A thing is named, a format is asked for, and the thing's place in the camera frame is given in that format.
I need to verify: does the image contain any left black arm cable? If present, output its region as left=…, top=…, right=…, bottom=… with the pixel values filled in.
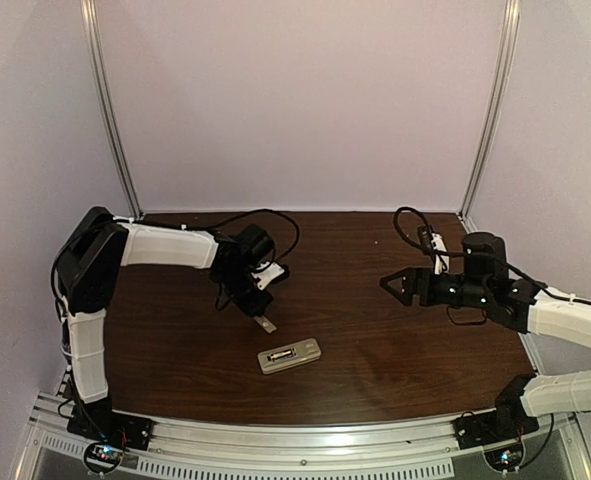
left=49, top=208, right=301, bottom=311

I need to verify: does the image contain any white gold AAA battery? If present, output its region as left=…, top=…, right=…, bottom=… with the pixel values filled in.
left=267, top=348, right=297, bottom=362

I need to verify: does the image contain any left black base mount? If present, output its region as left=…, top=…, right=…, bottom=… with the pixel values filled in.
left=67, top=407, right=153, bottom=477

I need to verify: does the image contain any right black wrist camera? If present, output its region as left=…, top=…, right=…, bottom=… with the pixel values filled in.
left=417, top=226, right=450, bottom=275

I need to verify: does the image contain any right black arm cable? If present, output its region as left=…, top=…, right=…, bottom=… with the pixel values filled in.
left=392, top=205, right=591, bottom=311

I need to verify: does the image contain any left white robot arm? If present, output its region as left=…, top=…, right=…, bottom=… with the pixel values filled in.
left=50, top=206, right=290, bottom=405

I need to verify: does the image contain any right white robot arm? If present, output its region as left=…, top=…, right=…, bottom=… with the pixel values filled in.
left=380, top=232, right=591, bottom=432

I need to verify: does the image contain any grey remote control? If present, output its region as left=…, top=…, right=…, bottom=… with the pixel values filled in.
left=257, top=338, right=322, bottom=375

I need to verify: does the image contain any front aluminium rail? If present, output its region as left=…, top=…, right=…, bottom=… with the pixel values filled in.
left=10, top=393, right=591, bottom=479

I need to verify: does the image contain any aluminium frame post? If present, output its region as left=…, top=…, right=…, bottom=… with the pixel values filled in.
left=459, top=0, right=521, bottom=220
left=80, top=0, right=144, bottom=218

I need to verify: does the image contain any left aluminium frame post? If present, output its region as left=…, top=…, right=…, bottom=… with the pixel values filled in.
left=80, top=0, right=144, bottom=218

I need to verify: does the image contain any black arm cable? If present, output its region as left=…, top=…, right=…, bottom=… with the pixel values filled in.
left=392, top=205, right=591, bottom=311
left=49, top=208, right=301, bottom=311

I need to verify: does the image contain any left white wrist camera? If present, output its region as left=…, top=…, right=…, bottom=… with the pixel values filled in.
left=251, top=261, right=286, bottom=290

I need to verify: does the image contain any right aluminium frame post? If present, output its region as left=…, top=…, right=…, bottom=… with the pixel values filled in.
left=459, top=0, right=521, bottom=220

